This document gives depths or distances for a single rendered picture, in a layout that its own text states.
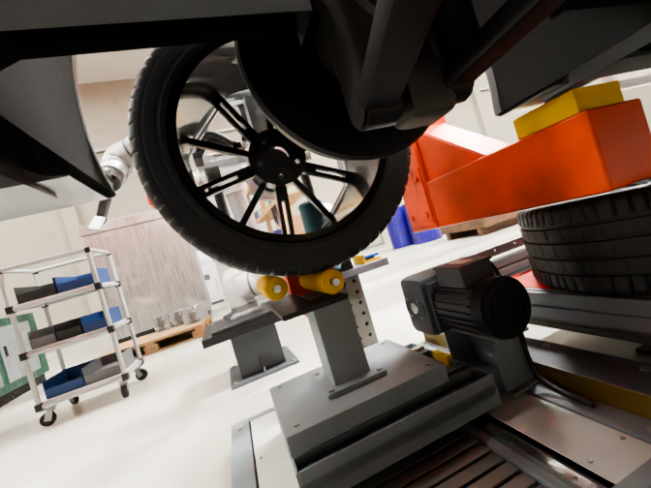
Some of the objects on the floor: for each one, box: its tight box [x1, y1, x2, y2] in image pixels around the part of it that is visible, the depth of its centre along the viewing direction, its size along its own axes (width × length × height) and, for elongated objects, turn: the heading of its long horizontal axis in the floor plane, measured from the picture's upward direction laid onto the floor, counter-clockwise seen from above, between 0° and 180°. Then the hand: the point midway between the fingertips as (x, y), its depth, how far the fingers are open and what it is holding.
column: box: [344, 275, 379, 349], centre depth 139 cm, size 10×10×42 cm
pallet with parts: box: [94, 303, 213, 360], centre depth 370 cm, size 113×78×32 cm
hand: (94, 210), depth 98 cm, fingers open, 13 cm apart
